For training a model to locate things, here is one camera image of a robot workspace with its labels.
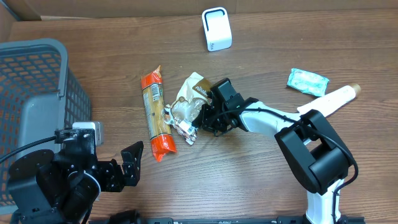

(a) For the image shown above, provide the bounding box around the white tube with gold cap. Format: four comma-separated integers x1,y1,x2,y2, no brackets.
297,83,361,117

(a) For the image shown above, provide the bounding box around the beige brown snack pouch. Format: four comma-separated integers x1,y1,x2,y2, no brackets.
163,72,211,145

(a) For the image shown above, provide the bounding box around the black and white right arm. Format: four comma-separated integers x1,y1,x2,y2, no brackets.
193,78,365,223

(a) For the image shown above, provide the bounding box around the grey plastic shopping basket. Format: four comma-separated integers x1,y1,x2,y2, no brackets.
0,38,93,215

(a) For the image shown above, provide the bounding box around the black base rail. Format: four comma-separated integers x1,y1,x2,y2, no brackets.
88,208,366,224

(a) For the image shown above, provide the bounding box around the white barcode scanner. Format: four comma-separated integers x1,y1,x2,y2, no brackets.
201,7,233,52

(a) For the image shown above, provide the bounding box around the orange biscuit pack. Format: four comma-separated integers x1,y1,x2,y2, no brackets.
141,65,177,162

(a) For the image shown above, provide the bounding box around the teal snack packet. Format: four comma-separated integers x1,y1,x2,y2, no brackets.
287,68,330,97

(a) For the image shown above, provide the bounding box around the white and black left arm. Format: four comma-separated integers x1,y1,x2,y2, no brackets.
7,128,144,223

